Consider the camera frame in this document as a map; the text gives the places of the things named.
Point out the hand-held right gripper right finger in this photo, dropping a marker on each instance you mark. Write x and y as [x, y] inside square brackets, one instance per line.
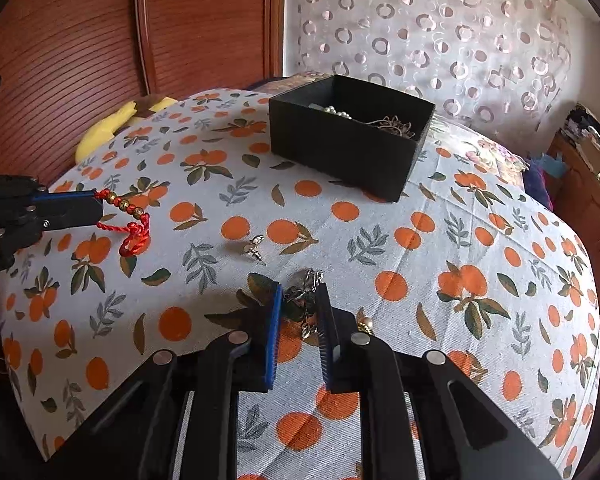
[327, 345]

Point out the orange fruit print cloth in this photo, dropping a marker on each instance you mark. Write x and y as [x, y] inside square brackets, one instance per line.
[380, 260]

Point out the pile of papers and clothes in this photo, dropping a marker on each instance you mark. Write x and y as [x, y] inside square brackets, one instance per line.
[585, 125]

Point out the wooden cabinet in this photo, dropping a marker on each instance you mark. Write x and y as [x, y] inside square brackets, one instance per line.
[590, 220]

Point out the wooden wardrobe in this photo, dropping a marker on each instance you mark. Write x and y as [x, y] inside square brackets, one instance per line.
[105, 60]

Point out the blue plastic bag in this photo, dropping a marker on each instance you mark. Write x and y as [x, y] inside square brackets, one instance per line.
[550, 165]

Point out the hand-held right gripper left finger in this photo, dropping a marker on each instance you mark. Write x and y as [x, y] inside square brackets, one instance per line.
[272, 340]

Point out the silver earring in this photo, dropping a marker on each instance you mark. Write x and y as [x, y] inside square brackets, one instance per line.
[253, 250]

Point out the yellow striped plush toy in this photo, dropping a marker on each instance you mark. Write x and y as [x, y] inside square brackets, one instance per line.
[100, 132]

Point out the circle pattern sheer curtain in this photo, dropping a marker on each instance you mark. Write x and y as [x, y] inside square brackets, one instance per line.
[430, 25]

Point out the dark blue blanket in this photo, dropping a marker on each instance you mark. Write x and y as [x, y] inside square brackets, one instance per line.
[539, 187]

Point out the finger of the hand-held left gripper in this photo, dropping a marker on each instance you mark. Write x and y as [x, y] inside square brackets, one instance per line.
[70, 215]
[70, 195]

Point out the gold pearl earring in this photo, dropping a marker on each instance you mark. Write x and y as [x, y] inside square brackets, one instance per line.
[364, 325]

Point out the black cardboard box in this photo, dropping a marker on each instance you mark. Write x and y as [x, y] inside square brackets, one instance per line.
[340, 150]

